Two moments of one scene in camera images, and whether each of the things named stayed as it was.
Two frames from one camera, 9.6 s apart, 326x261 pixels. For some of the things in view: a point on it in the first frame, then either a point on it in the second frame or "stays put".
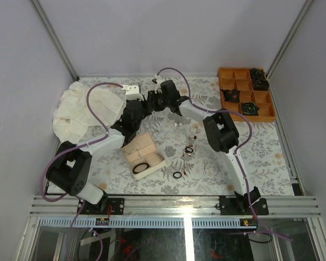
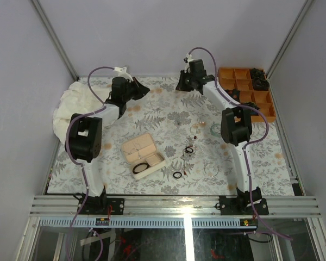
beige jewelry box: (140, 152) stays put
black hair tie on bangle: (187, 151) stays put
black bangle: (136, 172) stays put
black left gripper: (145, 105) -> (140, 90)
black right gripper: (160, 93) -> (181, 86)
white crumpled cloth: (71, 118) stays put
